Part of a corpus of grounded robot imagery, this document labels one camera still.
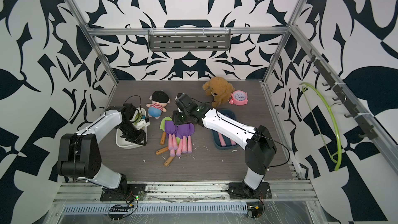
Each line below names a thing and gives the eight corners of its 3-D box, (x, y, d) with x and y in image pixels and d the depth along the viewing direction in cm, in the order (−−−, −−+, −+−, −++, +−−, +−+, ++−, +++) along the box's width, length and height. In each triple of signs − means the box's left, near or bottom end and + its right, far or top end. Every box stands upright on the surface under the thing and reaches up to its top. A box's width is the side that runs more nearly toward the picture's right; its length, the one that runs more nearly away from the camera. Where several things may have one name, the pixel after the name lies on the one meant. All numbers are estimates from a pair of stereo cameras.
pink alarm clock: (229, 105, 109) (230, 101, 105) (227, 93, 115) (228, 89, 112) (247, 105, 109) (249, 101, 105) (244, 94, 116) (246, 89, 112)
